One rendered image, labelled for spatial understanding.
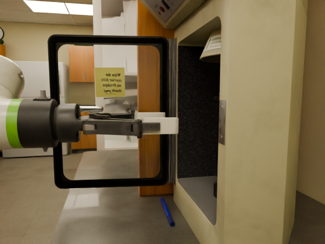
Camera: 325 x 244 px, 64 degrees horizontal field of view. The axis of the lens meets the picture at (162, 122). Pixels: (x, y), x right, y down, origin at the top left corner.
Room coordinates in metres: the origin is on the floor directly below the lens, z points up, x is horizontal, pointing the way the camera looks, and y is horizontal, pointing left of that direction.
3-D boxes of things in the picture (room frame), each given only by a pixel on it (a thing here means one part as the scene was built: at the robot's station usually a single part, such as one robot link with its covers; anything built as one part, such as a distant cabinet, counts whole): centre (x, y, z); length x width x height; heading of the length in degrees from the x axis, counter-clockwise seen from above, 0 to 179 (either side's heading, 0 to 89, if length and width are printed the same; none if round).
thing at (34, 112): (0.49, 0.23, 1.19); 0.09 x 0.06 x 0.12; 11
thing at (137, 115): (0.59, 0.03, 1.19); 0.07 x 0.01 x 0.03; 101
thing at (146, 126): (0.45, 0.03, 1.19); 0.05 x 0.03 x 0.01; 101
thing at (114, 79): (0.68, 0.14, 1.19); 0.30 x 0.01 x 0.40; 95
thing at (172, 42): (0.69, -0.03, 1.19); 0.03 x 0.02 x 0.39; 12
